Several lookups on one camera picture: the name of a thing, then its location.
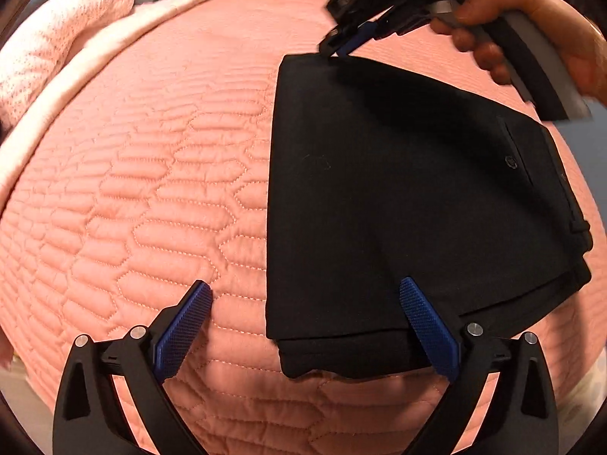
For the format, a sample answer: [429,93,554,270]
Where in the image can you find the person's right hand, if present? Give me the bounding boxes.
[429,0,607,101]

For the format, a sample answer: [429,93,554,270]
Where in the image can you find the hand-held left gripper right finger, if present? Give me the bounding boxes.
[399,276,558,455]

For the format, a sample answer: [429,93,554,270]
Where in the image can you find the black pants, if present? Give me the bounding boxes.
[266,52,593,381]

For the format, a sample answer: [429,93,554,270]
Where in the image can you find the pink quilted bedspread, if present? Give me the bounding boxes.
[0,0,593,455]

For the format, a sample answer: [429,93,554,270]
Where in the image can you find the pink dotted pillow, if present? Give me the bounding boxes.
[0,0,136,126]

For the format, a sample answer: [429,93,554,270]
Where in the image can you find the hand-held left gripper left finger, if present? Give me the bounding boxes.
[53,281,213,455]

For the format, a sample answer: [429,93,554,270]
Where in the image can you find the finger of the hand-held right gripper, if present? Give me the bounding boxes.
[317,21,363,58]
[338,20,381,56]

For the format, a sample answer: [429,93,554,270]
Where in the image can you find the pale pink blanket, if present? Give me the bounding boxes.
[0,0,229,191]

